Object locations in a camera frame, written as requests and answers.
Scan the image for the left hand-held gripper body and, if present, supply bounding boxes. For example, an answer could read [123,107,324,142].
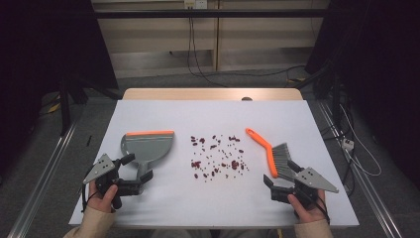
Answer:
[82,153,144,210]

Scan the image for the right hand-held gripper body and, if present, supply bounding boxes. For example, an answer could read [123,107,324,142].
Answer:
[270,167,340,210]

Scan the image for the grey dustpan with orange edge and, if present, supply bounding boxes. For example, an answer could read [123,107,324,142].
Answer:
[120,129,175,182]

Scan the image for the orange brush with grey bristles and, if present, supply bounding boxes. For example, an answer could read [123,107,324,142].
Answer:
[245,127,298,182]

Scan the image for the red beans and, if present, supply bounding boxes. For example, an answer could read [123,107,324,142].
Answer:
[189,133,251,182]

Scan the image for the person's right hand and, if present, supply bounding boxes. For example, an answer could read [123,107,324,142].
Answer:
[286,189,328,224]

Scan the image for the person's left hand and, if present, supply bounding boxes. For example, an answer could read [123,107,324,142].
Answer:
[86,180,119,213]

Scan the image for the white board table cover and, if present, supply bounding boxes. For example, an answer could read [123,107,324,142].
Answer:
[68,99,361,230]

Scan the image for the black metal stand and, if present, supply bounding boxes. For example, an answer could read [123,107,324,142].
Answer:
[295,62,345,133]
[58,73,123,137]

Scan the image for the dark curtain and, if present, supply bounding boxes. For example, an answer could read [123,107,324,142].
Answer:
[304,0,420,181]
[0,0,119,181]

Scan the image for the right hand-held gripper black cable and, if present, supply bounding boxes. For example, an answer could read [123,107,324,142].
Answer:
[315,194,331,225]

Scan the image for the hand-held gripper black cable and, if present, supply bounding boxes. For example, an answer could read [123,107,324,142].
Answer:
[315,194,331,225]
[80,172,100,213]

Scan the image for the left hand-held gripper black cable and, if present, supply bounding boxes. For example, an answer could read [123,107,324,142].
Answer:
[80,172,100,213]

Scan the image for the aluminium floor rail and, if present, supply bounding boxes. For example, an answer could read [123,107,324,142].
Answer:
[7,120,80,238]
[317,99,403,238]

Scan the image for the thin white cable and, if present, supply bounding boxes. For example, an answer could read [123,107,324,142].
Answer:
[339,103,383,178]

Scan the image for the black hanging wall cable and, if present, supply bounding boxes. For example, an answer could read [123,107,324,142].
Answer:
[186,17,229,88]

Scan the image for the black horizontal frame bar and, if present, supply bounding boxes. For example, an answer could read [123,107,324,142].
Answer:
[93,9,331,19]

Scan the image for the white wall socket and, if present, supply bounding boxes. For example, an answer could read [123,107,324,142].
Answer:
[183,0,208,10]

